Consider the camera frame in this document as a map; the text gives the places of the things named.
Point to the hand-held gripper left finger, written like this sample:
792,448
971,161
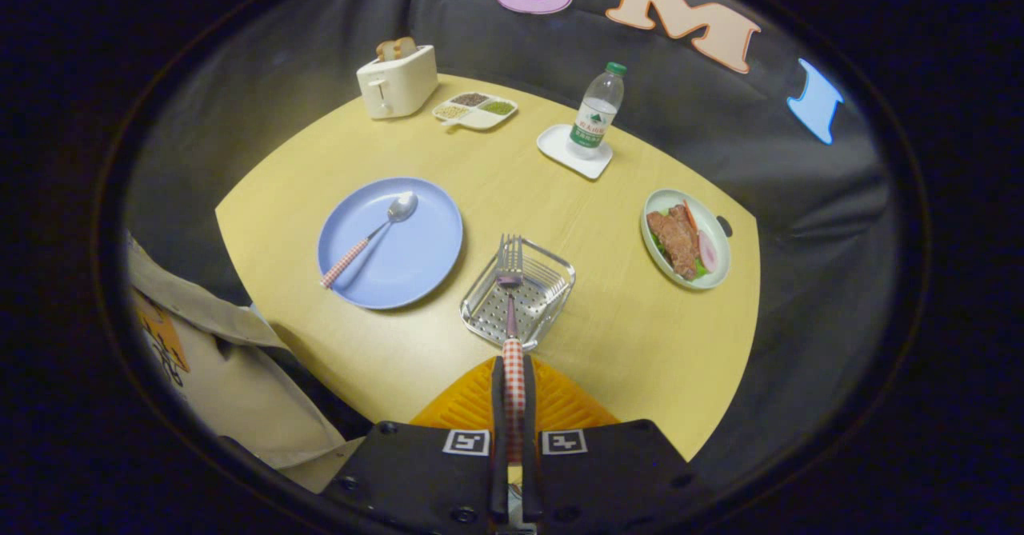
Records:
498,407

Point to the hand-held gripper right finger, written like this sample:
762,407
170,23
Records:
530,407

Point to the blue round plate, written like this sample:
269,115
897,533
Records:
416,255

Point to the brown meat slices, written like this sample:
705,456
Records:
676,239

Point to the pink ham slice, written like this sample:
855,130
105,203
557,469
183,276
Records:
708,251

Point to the person's beige clothing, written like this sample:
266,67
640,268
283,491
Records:
240,375

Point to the pale green food plate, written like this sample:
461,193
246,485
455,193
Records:
716,223

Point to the white square coaster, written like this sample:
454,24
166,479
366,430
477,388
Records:
556,145

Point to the black table grommet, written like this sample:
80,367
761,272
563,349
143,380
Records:
724,226

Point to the white divided condiment dish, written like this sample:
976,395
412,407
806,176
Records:
480,117

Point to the clear water bottle green cap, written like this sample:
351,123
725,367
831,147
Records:
596,115

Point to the cream white toaster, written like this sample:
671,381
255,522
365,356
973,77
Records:
400,87

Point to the toasted bread slice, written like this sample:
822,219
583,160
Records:
406,45
387,49

